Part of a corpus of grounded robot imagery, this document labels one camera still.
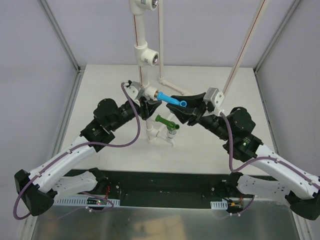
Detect blue plastic faucet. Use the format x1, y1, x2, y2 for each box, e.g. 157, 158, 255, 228
155, 91, 187, 108

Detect white pipe assembly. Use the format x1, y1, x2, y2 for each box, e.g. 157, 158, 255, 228
127, 0, 267, 145

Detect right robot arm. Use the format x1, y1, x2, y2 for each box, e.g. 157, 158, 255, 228
166, 92, 320, 221

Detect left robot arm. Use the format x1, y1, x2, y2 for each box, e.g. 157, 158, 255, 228
13, 96, 162, 220

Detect green plastic faucet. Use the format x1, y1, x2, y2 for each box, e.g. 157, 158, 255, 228
155, 114, 180, 130

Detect white plastic faucet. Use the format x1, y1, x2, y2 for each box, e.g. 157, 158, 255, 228
157, 130, 178, 148

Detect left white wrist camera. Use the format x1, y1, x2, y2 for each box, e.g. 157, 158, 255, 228
124, 80, 145, 101

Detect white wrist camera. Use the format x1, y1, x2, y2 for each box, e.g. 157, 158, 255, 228
124, 80, 145, 101
203, 87, 224, 113

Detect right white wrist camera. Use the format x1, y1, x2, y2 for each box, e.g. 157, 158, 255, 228
203, 87, 224, 113

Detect left aluminium frame post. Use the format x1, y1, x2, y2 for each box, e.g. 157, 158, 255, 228
37, 0, 86, 74

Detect aluminium frame post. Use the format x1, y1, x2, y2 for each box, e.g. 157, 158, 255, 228
37, 0, 86, 74
253, 0, 303, 74

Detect front aluminium rail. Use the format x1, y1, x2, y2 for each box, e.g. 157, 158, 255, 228
31, 175, 302, 201

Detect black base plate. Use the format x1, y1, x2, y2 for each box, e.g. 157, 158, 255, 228
90, 170, 242, 209

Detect right white cable duct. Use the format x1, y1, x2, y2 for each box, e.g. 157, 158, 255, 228
210, 200, 228, 210

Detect white cable duct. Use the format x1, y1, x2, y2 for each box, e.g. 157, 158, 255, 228
210, 200, 228, 210
53, 196, 120, 207

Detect left white cable duct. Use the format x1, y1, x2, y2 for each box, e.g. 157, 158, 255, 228
53, 196, 120, 207

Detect right aluminium frame post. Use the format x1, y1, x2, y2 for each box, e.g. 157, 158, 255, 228
253, 0, 303, 74

